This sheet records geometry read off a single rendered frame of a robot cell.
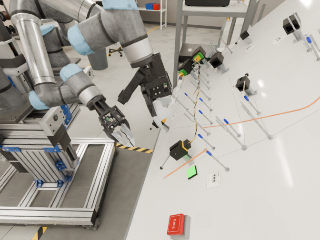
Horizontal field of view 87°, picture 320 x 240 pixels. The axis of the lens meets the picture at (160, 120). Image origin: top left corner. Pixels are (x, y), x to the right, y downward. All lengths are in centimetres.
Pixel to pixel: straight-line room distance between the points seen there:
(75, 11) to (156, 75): 31
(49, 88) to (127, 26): 43
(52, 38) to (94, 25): 84
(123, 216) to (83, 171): 56
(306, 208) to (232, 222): 15
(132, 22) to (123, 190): 161
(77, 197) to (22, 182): 56
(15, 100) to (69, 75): 39
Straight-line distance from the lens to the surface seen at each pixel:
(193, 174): 61
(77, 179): 179
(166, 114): 49
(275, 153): 51
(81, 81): 64
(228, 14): 136
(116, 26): 46
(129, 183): 187
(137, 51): 45
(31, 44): 84
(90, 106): 62
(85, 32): 49
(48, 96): 75
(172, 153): 62
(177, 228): 53
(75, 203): 168
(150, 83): 47
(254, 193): 48
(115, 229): 172
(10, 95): 98
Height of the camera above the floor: 162
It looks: 41 degrees down
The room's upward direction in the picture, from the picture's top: straight up
